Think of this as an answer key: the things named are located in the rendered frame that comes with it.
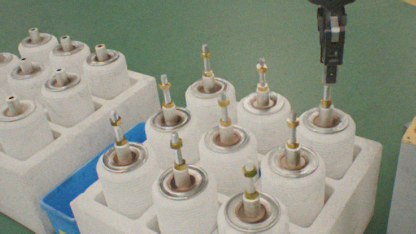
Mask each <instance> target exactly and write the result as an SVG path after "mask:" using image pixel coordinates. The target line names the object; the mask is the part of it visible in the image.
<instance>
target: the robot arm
mask: <svg viewBox="0 0 416 234"><path fill-rule="evenodd" d="M308 1H309V2H310V3H313V4H314V5H320V7H317V31H318V32H319V35H318V37H319V45H320V61H321V63H322V64H324V69H323V84H324V85H325V86H335V85H337V84H338V82H339V66H342V65H343V50H344V44H345V33H346V29H345V26H346V24H347V14H346V13H345V5H347V4H350V3H353V2H354V1H356V0H308ZM335 51H337V54H336V55H335Z"/></svg>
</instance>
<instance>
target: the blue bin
mask: <svg viewBox="0 0 416 234"><path fill-rule="evenodd" d="M146 124H147V122H138V123H136V124H135V125H134V126H132V127H131V128H130V129H128V130H127V131H126V132H125V133H124V134H123V136H125V137H126V139H127V140H128V142H139V143H144V142H145V141H146V140H147V139H148V138H147V134H146ZM114 145H115V140H114V141H113V142H112V143H110V144H109V145H108V146H107V147H106V148H105V149H104V150H101V151H100V152H99V153H98V154H97V155H95V156H94V157H92V158H91V159H90V160H89V161H88V162H86V163H85V164H83V165H82V166H81V167H80V168H78V169H77V170H76V171H74V173H72V174H71V175H69V176H68V177H67V178H65V179H63V180H62V181H61V182H60V183H59V184H58V185H57V186H56V187H54V188H53V189H51V190H50V191H49V192H48V193H47V194H45V195H44V196H42V197H41V199H40V206H41V208H42V209H43V210H45V211H46V213H47V215H48V217H49V219H50V222H51V224H52V226H53V228H54V230H55V232H56V234H81V232H80V230H79V226H78V225H77V221H76V218H75V215H74V213H73V210H72V207H71V204H70V203H71V202H72V201H73V200H74V199H76V198H77V197H78V196H79V195H81V194H83V193H85V191H86V190H87V189H88V188H89V187H90V186H91V185H92V184H93V183H95V182H96V181H97V180H98V179H99V177H98V173H97V170H96V166H97V163H98V161H99V158H100V157H101V156H102V155H103V154H104V153H105V152H106V151H107V150H109V149H110V148H111V147H112V146H114Z"/></svg>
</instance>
